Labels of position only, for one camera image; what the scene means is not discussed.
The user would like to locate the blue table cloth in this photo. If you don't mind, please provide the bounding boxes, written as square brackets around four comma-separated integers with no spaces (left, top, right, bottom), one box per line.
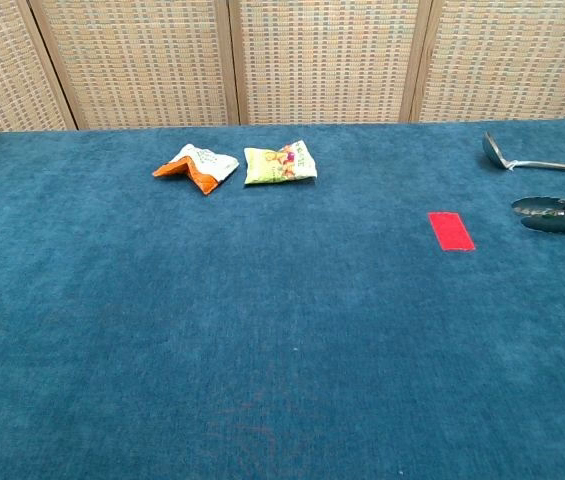
[0,117,565,480]

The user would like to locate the orange white snack bag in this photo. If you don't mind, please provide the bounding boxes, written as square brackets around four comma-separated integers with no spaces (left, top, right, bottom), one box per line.
[151,143,241,196]

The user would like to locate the steel tongs red handles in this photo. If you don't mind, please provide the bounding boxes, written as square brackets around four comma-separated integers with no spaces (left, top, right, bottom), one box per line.
[511,196,565,237]

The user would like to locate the red rectangular marker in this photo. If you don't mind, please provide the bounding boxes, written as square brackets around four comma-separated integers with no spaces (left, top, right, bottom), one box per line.
[427,211,477,252]

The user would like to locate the green yellow snack bag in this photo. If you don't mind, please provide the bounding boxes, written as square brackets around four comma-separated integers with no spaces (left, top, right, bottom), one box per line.
[243,139,319,186]

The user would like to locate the steel ladle orange handle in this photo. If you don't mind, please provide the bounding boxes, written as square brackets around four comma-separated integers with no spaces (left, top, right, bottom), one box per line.
[481,131,565,177]

